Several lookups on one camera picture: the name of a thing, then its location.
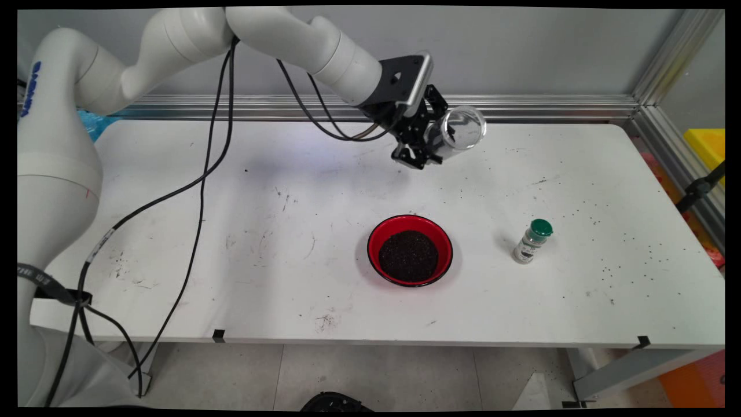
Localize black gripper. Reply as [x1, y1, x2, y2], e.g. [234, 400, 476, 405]
[381, 84, 450, 171]

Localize clear plastic jar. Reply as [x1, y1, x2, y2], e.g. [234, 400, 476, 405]
[425, 105, 487, 164]

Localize red bowl with black rim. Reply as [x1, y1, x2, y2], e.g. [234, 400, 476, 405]
[366, 214, 454, 288]

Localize black seeds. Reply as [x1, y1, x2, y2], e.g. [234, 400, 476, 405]
[377, 230, 439, 283]

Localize spice shaker with green lid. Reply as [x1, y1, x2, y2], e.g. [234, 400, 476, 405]
[512, 218, 553, 265]

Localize black tripod pole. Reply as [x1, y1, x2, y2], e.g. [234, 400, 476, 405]
[674, 161, 725, 214]

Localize yellow plastic block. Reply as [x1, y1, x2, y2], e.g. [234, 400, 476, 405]
[684, 128, 725, 187]

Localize black round floor object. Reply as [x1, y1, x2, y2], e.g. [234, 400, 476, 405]
[300, 392, 374, 412]

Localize pink red object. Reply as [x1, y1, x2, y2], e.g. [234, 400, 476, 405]
[640, 152, 725, 270]

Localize grey metal table leg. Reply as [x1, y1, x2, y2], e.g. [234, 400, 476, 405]
[570, 346, 723, 403]

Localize blue bottled water pack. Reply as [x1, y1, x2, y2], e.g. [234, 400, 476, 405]
[78, 110, 123, 143]

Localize white table leg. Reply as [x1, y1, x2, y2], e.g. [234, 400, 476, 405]
[93, 342, 163, 397]

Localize orange object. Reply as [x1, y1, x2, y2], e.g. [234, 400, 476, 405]
[659, 349, 725, 408]

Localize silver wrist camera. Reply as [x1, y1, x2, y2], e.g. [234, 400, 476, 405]
[405, 54, 435, 116]

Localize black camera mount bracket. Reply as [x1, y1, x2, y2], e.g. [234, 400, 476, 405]
[359, 54, 434, 119]

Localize long aluminium frame rail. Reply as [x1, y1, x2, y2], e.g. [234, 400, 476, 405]
[116, 94, 640, 122]

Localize short aluminium frame rail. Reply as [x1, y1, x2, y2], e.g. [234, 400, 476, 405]
[628, 104, 725, 253]

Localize aluminium frame post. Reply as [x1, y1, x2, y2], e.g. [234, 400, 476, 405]
[631, 9, 724, 108]

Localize black cable with white label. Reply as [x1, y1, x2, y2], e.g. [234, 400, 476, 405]
[43, 38, 406, 406]

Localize black strap with white lettering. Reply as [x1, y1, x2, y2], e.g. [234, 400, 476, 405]
[17, 264, 93, 308]

